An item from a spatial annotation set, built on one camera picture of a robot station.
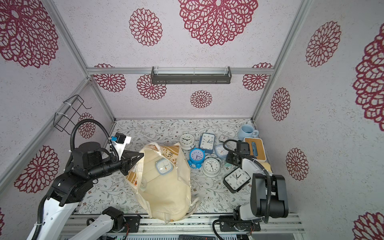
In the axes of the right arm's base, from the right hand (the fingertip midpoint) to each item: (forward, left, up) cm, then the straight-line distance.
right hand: (230, 155), depth 94 cm
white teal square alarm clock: (-10, +40, +2) cm, 41 cm away
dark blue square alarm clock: (+12, +14, -2) cm, 18 cm away
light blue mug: (+22, -15, -2) cm, 27 cm away
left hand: (-19, +43, +29) cm, 55 cm away
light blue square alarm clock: (+5, +5, -3) cm, 7 cm away
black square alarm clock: (-15, -2, -2) cm, 16 cm away
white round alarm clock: (+11, +28, -1) cm, 30 cm away
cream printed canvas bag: (-26, +36, -1) cm, 45 cm away
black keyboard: (-43, +20, -2) cm, 48 cm away
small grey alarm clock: (+16, +2, -3) cm, 16 cm away
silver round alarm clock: (-7, +12, -1) cm, 14 cm away
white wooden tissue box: (+6, -18, -1) cm, 19 cm away
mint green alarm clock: (-6, +1, -2) cm, 6 cm away
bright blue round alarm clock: (-1, +21, -2) cm, 21 cm away
